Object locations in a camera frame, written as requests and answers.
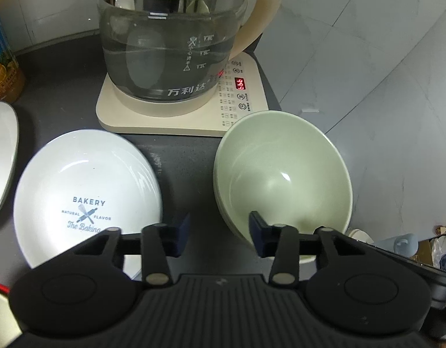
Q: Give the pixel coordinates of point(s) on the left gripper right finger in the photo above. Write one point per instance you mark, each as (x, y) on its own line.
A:
(279, 242)

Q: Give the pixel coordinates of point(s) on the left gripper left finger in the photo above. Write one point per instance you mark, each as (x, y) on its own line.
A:
(159, 242)

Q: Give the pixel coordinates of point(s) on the cream bowl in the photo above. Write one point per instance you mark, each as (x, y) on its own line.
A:
(9, 328)
(284, 168)

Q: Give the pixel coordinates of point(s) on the white Bakery print plate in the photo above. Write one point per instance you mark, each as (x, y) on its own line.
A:
(78, 185)

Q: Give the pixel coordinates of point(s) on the white Sweet print plate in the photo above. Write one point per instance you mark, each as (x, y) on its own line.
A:
(9, 142)

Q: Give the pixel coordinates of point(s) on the red and black bowl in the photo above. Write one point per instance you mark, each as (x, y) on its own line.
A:
(4, 290)

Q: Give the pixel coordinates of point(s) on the cardboard box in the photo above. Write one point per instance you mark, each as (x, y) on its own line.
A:
(433, 251)

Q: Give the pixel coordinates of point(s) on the glass electric kettle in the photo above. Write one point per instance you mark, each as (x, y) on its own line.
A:
(167, 51)

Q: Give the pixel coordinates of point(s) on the orange juice bottle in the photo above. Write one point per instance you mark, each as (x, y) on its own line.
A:
(12, 79)

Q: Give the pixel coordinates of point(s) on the cream thermos with blue handle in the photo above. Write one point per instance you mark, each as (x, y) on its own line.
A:
(379, 253)

